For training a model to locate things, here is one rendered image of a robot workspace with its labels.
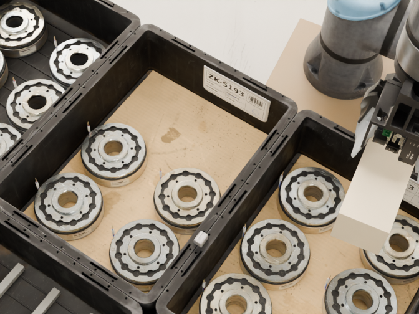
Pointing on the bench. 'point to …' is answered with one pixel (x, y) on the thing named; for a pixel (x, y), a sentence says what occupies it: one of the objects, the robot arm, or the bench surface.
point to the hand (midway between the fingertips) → (391, 150)
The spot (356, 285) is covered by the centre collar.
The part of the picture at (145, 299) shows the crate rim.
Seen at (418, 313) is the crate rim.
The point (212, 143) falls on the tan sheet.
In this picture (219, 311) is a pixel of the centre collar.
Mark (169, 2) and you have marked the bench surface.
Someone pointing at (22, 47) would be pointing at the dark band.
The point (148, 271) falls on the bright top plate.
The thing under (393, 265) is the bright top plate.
